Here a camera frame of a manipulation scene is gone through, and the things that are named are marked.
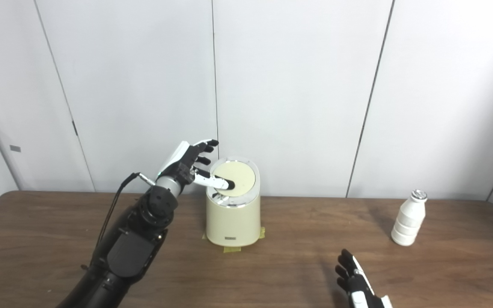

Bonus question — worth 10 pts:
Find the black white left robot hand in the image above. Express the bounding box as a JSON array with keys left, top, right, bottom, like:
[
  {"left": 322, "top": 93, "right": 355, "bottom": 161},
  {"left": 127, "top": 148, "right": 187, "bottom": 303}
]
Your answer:
[{"left": 156, "top": 139, "right": 235, "bottom": 191}]

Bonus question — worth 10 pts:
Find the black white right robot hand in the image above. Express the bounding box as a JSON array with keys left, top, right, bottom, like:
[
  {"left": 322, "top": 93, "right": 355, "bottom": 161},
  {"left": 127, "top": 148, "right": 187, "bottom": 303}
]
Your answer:
[{"left": 335, "top": 249, "right": 395, "bottom": 308}]

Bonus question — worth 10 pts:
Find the cream round bin lid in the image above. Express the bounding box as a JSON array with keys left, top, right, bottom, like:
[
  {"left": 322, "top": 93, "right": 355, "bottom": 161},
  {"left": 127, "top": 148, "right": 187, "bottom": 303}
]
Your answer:
[{"left": 211, "top": 161, "right": 256, "bottom": 198}]

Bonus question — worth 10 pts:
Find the cream-colored round bin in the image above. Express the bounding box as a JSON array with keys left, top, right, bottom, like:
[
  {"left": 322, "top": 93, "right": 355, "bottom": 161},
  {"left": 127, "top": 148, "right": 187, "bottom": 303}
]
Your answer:
[{"left": 206, "top": 157, "right": 261, "bottom": 247}]

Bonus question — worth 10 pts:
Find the small white plastic bottle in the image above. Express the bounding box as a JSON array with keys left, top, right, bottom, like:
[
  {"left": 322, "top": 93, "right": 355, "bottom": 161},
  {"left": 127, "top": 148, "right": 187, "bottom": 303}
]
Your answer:
[{"left": 391, "top": 190, "right": 428, "bottom": 246}]

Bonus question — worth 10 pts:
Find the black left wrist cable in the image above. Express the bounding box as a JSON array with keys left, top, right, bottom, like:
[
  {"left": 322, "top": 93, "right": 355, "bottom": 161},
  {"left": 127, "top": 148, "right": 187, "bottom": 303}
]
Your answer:
[{"left": 95, "top": 172, "right": 157, "bottom": 257}]

